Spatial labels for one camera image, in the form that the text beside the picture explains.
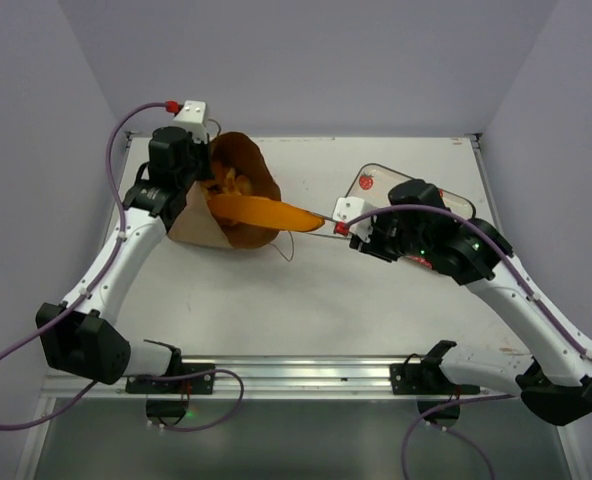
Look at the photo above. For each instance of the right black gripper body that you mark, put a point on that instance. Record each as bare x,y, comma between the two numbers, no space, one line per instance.
371,245

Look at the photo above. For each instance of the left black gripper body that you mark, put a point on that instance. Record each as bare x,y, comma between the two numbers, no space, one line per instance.
199,167

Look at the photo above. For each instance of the braided yellow fake bread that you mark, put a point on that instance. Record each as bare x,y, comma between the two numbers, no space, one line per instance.
227,180

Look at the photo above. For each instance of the brown paper bag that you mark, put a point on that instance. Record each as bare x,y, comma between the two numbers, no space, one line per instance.
196,226

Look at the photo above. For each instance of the long orange fake baguette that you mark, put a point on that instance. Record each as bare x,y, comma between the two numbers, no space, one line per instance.
263,212

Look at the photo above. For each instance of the metal tongs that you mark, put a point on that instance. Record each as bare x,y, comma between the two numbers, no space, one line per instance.
333,225

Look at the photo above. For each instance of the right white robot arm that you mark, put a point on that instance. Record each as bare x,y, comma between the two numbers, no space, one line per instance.
555,381

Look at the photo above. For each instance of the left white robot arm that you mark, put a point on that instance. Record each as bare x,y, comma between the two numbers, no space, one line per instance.
79,335

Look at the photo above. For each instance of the strawberry pattern tray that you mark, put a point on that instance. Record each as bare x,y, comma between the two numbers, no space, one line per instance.
452,259

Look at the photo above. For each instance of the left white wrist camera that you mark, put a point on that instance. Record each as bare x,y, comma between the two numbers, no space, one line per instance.
193,117

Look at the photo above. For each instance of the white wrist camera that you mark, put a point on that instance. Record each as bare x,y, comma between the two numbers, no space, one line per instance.
193,117
347,209

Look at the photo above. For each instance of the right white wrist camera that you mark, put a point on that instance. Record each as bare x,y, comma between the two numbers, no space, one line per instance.
347,209

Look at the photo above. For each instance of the aluminium mounting rail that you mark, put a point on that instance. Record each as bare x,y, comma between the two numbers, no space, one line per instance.
296,375

